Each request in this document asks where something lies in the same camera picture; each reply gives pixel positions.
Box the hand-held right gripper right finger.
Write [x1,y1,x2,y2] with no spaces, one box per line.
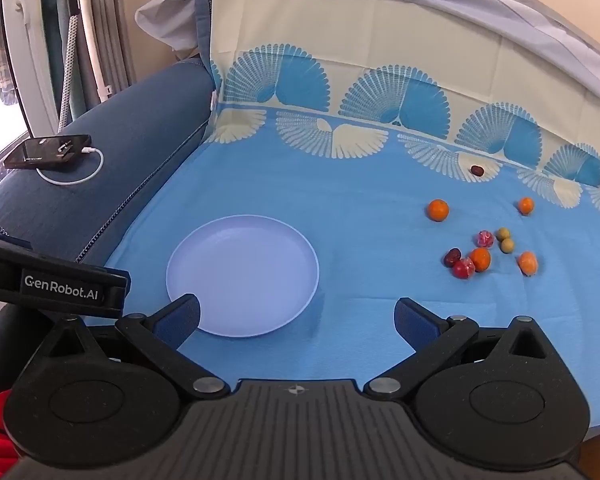
[364,297,556,401]

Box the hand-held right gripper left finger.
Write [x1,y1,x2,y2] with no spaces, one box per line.
[32,294,231,401]

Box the light purple plate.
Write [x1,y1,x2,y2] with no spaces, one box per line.
[166,215,320,337]

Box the black phone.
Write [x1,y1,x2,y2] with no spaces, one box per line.
[3,134,93,170]

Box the blue fan-print bedsheet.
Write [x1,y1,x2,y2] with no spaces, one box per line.
[102,0,600,443]

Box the white pipe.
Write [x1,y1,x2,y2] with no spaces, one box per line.
[76,0,107,102]

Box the grey curtain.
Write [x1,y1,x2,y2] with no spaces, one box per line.
[87,0,137,107]

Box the white charging cable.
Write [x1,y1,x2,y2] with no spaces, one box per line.
[36,146,105,187]

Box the blue padded bed rail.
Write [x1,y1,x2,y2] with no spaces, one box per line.
[0,57,217,267]

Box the braided metal hose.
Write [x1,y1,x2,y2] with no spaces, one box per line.
[59,14,80,127]

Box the white window frame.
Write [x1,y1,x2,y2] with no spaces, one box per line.
[0,0,53,137]

